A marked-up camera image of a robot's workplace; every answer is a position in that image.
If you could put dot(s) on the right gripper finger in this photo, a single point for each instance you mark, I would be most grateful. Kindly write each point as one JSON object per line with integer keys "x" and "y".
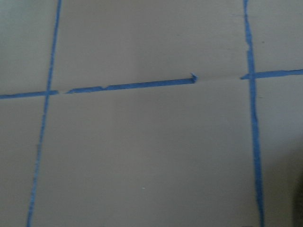
{"x": 298, "y": 193}

